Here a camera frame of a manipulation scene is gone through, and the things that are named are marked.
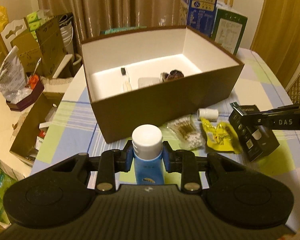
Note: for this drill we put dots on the yellow snack packet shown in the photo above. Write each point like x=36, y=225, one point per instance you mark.
x=221, y=138

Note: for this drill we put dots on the blue milk carton box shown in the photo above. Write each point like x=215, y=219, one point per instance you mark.
x=199, y=14

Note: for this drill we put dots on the white printed plastic bag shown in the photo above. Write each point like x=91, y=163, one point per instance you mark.
x=13, y=80

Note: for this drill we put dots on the blue bottle white cap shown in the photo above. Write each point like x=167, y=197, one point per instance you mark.
x=147, y=147

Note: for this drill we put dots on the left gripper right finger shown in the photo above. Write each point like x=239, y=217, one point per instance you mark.
x=184, y=163

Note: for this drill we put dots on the dark brown hair scrunchie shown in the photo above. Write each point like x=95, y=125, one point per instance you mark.
x=172, y=75

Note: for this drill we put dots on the brown cardboard storage box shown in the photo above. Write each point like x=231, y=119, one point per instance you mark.
x=154, y=75

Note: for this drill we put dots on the green white carton box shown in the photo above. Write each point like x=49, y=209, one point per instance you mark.
x=229, y=27

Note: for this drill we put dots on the small white pill bottle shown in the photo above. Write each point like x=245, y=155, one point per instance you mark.
x=207, y=113

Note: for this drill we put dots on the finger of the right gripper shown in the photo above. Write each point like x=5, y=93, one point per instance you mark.
x=257, y=119

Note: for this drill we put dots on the black product box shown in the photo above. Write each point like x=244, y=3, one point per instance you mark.
x=256, y=141

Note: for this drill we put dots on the white paper bag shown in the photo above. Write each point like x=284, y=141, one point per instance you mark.
x=67, y=32

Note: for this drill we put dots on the brown cardboard boxes stack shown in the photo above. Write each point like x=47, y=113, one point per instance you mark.
x=42, y=51

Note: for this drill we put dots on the green book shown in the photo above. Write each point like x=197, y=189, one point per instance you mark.
x=120, y=29

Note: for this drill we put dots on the beige curtain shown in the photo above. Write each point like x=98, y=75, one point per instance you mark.
x=93, y=16

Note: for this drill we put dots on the white toothbrush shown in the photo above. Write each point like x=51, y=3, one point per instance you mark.
x=126, y=82

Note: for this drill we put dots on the dark red tray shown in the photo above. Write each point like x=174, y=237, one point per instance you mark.
x=28, y=100

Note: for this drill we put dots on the green tissue packs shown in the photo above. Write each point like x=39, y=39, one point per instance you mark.
x=35, y=20

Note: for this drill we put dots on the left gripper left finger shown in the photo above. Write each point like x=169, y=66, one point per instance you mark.
x=111, y=162

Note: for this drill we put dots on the cotton swab bag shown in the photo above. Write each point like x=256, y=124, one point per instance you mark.
x=188, y=135

